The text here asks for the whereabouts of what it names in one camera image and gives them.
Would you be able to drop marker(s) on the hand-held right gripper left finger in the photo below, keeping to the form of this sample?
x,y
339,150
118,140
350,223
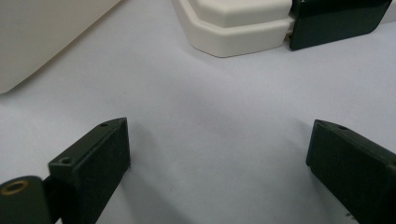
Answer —
x,y
93,161

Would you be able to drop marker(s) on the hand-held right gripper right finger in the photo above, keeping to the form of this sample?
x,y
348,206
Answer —
x,y
358,174

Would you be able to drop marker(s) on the white plastic storage box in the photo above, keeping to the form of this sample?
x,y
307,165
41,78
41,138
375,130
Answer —
x,y
37,34

